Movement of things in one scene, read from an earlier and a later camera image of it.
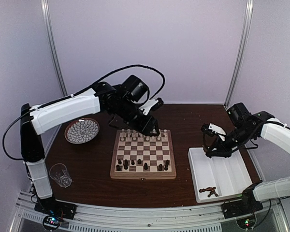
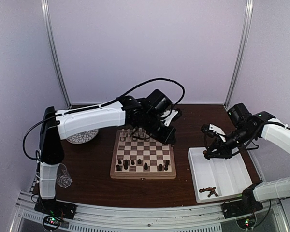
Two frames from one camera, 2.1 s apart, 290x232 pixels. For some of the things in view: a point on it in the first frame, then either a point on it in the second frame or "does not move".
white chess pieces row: [128, 135] does not move
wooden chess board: [137, 157] does not move
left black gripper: [146, 128] → [165, 139]
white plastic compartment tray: [216, 178] does not move
